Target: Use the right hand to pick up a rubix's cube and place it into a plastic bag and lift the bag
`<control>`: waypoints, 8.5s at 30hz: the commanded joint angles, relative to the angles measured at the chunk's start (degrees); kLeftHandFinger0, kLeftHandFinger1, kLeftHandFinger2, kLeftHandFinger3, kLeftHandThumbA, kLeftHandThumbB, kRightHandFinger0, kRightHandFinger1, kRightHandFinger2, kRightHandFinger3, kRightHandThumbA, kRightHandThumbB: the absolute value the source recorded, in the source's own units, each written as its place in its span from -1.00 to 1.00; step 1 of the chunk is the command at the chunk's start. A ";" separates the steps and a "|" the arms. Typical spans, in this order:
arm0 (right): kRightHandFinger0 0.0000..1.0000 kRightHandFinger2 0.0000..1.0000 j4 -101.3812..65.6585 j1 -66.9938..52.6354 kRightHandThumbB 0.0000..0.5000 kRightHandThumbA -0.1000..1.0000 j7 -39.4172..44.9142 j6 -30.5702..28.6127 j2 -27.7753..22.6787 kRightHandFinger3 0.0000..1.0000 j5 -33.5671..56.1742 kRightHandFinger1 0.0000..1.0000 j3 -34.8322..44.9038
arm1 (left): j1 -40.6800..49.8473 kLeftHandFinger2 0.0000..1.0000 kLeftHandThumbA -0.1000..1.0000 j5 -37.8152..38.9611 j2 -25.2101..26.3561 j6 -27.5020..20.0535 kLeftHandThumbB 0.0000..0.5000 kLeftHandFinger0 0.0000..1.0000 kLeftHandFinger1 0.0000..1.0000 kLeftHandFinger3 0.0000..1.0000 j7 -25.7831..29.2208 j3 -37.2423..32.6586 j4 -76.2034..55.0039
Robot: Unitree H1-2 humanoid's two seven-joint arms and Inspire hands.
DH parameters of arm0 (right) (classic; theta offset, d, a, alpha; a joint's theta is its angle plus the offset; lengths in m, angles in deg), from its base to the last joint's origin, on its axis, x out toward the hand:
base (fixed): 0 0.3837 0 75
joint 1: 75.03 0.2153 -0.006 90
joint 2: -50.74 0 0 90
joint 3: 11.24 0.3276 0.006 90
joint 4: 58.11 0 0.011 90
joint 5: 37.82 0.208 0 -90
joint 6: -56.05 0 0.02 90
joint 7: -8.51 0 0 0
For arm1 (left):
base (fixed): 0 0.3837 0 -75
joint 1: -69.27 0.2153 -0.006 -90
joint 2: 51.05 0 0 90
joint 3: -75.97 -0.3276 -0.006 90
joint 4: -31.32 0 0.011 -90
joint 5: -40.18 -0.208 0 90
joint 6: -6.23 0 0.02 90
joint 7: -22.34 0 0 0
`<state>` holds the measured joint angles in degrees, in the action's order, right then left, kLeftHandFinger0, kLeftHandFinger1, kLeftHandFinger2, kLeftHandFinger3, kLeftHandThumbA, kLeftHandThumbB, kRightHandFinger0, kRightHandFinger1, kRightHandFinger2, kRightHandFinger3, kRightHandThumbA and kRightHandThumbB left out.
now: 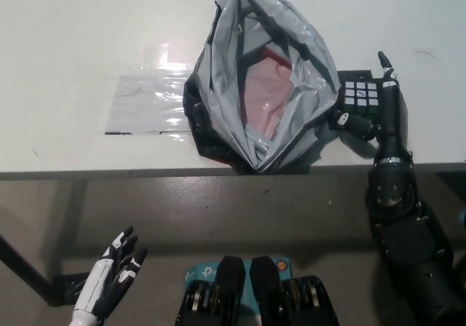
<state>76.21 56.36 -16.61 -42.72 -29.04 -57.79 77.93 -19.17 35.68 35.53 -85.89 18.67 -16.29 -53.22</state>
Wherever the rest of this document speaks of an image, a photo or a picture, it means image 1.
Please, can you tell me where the black table leg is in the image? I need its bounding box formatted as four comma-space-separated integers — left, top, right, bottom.
0, 234, 55, 301

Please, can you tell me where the pink plastic packet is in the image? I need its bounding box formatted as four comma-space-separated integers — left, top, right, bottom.
242, 62, 298, 140

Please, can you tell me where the teal cardboard box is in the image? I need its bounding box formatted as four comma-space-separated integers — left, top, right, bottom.
183, 257, 292, 309

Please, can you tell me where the black tape patch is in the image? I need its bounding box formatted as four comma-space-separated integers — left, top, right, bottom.
327, 70, 383, 132

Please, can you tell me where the rubik's cube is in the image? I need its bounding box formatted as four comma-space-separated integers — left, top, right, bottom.
336, 81, 383, 122

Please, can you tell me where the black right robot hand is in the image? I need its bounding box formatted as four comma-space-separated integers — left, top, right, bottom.
335, 51, 414, 163

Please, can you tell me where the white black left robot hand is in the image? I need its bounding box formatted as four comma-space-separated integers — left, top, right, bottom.
72, 226, 149, 318

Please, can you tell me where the red flat item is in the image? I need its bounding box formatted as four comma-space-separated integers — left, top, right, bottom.
261, 47, 291, 68

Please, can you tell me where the grey plastic bag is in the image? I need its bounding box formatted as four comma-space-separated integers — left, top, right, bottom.
181, 0, 341, 176

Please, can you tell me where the clear tape sheet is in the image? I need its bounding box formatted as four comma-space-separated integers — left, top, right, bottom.
103, 44, 197, 138

